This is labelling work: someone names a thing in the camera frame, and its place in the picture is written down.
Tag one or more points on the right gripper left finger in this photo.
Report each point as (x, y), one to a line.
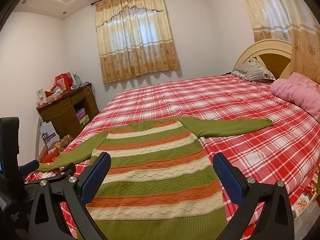
(46, 219)

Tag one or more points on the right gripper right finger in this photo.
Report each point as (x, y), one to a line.
(276, 219)

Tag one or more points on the green striped knit sweater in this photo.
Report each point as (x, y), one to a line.
(161, 183)

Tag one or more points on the red plastic bag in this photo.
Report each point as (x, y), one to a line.
(49, 156)

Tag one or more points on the brown patterned bag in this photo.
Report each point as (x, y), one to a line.
(63, 143)

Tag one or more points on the brown wooden desk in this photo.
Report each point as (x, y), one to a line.
(62, 112)

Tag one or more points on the white box on desk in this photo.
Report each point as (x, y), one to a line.
(42, 99)

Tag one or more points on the books in desk shelf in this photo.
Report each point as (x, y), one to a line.
(82, 116)

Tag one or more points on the red gift bag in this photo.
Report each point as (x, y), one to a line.
(64, 81)

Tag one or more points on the pink folded quilt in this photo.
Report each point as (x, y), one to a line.
(300, 91)

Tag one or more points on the grey striped pillow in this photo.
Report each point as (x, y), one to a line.
(253, 71)

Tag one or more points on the cream wooden headboard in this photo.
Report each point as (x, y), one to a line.
(273, 54)

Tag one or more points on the beige window curtain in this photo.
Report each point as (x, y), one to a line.
(134, 38)

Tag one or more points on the beige side curtain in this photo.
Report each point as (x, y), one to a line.
(291, 21)

